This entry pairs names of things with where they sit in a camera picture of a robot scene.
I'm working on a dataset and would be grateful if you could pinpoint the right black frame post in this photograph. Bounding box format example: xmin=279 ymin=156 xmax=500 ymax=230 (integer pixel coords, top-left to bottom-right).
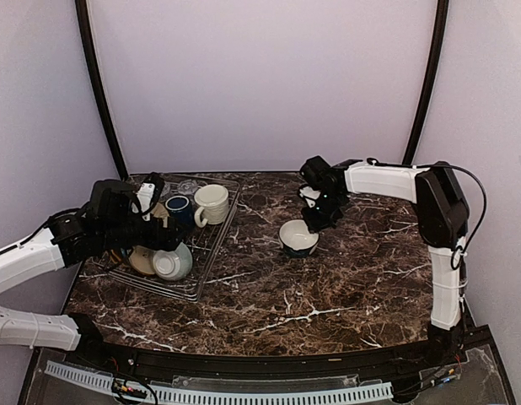
xmin=402 ymin=0 xmax=449 ymax=165

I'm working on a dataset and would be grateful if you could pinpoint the right wiring bundle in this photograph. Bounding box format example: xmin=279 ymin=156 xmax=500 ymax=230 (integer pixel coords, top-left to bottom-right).
xmin=390 ymin=349 xmax=468 ymax=400

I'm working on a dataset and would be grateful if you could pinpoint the left wiring bundle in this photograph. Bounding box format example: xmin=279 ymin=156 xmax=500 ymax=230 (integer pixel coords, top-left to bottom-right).
xmin=66 ymin=345 xmax=160 ymax=405

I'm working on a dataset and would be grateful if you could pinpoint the metal wire dish rack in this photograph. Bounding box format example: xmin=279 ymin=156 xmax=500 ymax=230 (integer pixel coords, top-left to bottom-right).
xmin=98 ymin=173 xmax=240 ymax=302

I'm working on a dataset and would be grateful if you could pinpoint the dark bowl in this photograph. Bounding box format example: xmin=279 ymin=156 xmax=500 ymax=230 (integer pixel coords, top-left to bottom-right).
xmin=278 ymin=219 xmax=320 ymax=258

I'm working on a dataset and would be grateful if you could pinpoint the cream ribbed mug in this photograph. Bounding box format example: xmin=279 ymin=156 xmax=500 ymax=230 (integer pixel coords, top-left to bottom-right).
xmin=194 ymin=184 xmax=229 ymax=228

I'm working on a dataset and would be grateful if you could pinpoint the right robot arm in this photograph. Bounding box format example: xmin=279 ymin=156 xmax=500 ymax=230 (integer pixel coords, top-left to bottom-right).
xmin=298 ymin=156 xmax=475 ymax=366

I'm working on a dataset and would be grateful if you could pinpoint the yellow bottom plate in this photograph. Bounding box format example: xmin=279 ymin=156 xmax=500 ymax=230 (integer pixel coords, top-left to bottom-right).
xmin=129 ymin=202 xmax=169 ymax=276

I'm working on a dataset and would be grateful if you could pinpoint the left black frame post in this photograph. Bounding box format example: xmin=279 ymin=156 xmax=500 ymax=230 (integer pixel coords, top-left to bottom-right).
xmin=74 ymin=0 xmax=129 ymax=180

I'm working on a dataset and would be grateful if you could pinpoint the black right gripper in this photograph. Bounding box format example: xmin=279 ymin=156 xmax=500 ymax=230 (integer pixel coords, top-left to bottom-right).
xmin=302 ymin=191 xmax=346 ymax=233

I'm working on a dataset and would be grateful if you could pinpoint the yellow plate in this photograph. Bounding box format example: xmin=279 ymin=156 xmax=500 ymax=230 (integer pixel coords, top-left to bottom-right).
xmin=109 ymin=250 xmax=122 ymax=264
xmin=129 ymin=202 xmax=169 ymax=276

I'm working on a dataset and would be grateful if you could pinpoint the black front rail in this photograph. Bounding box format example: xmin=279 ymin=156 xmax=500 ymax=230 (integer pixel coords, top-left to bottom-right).
xmin=36 ymin=328 xmax=493 ymax=385

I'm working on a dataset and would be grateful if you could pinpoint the dark blue mug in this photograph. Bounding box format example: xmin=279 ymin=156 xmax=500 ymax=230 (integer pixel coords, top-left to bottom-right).
xmin=164 ymin=195 xmax=195 ymax=228

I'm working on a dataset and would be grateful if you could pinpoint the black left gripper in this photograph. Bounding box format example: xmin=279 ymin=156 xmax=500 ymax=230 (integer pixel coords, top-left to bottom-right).
xmin=99 ymin=213 xmax=191 ymax=252

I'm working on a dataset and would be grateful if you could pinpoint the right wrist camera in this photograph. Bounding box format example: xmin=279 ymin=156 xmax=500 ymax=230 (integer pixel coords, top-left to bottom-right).
xmin=298 ymin=185 xmax=322 ymax=211

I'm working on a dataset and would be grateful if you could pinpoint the light green ceramic bowl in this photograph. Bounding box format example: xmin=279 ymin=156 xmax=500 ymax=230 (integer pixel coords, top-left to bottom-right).
xmin=152 ymin=242 xmax=193 ymax=281

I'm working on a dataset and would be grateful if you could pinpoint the wiring bundle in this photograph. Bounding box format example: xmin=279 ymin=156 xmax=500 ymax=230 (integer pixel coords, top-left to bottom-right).
xmin=66 ymin=345 xmax=160 ymax=405
xmin=390 ymin=349 xmax=468 ymax=400

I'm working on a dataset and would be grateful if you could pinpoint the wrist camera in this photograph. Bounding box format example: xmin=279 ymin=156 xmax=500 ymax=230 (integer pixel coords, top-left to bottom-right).
xmin=298 ymin=185 xmax=322 ymax=211
xmin=131 ymin=172 xmax=164 ymax=221

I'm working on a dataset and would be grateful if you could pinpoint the black frame post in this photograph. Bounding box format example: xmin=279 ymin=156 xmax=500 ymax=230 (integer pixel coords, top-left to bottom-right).
xmin=402 ymin=0 xmax=449 ymax=165
xmin=74 ymin=0 xmax=129 ymax=180

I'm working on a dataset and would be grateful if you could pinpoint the light blue slotted cable duct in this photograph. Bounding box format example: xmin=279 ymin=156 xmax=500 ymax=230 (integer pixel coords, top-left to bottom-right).
xmin=45 ymin=361 xmax=393 ymax=405

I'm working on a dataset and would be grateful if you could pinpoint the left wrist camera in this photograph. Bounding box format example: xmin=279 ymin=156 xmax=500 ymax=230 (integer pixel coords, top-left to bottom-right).
xmin=131 ymin=172 xmax=164 ymax=221

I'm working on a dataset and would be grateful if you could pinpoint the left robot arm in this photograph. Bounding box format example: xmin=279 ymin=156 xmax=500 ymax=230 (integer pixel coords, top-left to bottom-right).
xmin=0 ymin=173 xmax=186 ymax=368

